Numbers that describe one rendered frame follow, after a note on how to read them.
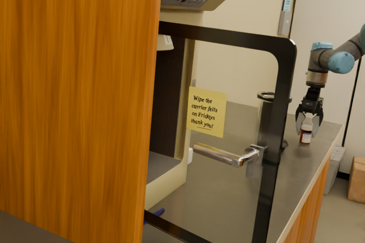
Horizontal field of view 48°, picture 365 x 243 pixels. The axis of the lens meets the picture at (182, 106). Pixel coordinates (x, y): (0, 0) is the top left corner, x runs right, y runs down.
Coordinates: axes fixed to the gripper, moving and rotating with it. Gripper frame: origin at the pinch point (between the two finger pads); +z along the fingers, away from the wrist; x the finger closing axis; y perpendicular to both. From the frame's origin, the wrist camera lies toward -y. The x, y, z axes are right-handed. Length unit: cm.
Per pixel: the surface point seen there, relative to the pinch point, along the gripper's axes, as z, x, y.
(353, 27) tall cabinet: -38, 1, 217
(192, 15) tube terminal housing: -42, 23, -68
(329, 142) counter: 3.7, -8.8, 8.2
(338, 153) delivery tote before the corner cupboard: 65, -8, 191
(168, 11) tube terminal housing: -43, 24, -79
